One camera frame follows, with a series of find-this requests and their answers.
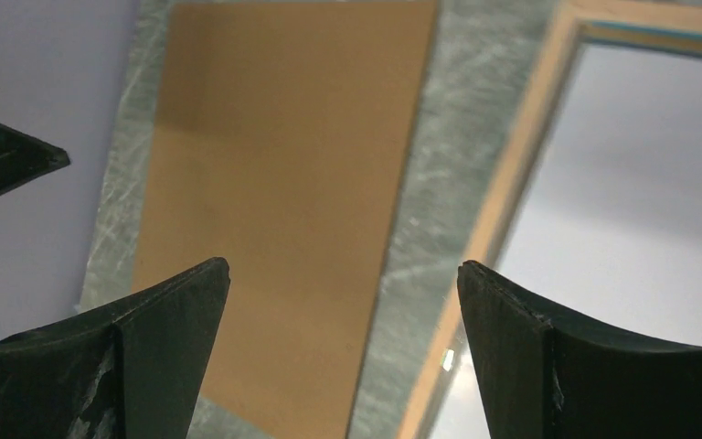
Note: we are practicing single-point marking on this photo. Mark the brown frame backing board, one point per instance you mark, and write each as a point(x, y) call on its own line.
point(280, 135)

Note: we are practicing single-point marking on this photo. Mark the wooden picture frame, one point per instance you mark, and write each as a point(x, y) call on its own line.
point(508, 182)

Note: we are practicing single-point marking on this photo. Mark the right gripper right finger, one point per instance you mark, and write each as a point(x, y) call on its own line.
point(547, 371)

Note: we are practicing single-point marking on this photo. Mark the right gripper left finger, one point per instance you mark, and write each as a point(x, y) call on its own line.
point(131, 368)

